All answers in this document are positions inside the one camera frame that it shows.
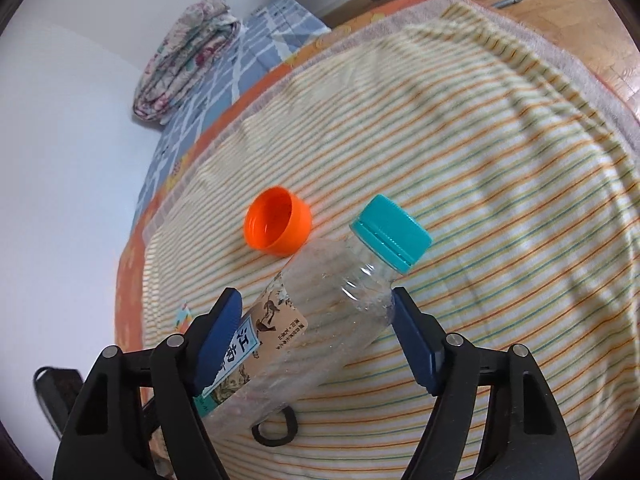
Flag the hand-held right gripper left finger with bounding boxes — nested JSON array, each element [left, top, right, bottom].
[[52, 287, 244, 480]]

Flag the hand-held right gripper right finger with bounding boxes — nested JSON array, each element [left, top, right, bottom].
[[391, 286, 582, 480]]

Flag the clear bottle with teal cap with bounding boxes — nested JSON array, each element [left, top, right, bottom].
[[194, 194, 433, 443]]

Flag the orange bottle cap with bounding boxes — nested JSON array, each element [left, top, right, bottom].
[[243, 186, 313, 259]]

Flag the dark blurry object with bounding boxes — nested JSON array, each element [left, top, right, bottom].
[[33, 366, 85, 441]]

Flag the yellow striped towel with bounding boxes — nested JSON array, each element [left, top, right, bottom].
[[142, 0, 640, 480]]

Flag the folded floral quilt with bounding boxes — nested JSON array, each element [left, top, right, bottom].
[[132, 0, 242, 123]]

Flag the bed with blue checked sheet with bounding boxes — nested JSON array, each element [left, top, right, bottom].
[[134, 0, 332, 221]]

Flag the black hair tie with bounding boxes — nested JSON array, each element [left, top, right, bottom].
[[251, 406, 299, 447]]

